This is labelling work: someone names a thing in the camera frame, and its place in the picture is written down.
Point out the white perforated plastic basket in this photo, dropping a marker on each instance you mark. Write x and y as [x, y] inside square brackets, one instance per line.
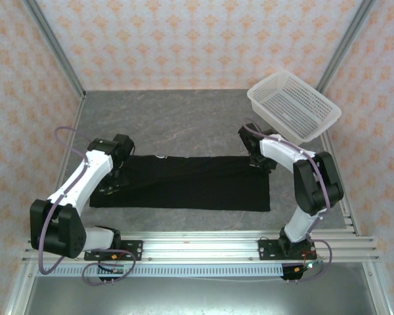
[295, 105]

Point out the aluminium lower frame profile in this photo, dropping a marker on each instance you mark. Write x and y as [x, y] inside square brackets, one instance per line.
[379, 295]
[17, 297]

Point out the aluminium frame post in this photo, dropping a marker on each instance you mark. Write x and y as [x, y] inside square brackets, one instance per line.
[56, 49]
[342, 49]

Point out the aluminium table side rail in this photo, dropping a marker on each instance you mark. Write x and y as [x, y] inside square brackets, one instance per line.
[353, 228]
[78, 111]

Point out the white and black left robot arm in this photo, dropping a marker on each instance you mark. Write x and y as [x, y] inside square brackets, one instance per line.
[92, 174]

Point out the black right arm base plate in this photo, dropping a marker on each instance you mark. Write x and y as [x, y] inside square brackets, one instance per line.
[267, 249]

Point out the small controller circuit board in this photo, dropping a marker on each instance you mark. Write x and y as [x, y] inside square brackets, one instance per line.
[115, 270]
[310, 265]

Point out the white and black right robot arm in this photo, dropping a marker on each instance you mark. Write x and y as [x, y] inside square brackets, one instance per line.
[282, 151]

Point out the aluminium cross rail beam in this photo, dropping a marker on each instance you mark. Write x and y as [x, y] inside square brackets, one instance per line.
[200, 246]

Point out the black t-shirt with floral print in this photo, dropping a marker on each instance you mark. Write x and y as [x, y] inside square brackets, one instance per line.
[190, 187]

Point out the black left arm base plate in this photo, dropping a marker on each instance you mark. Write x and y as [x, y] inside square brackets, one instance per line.
[134, 249]

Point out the steel sheet shelf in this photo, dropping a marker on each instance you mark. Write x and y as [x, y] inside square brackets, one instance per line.
[197, 298]

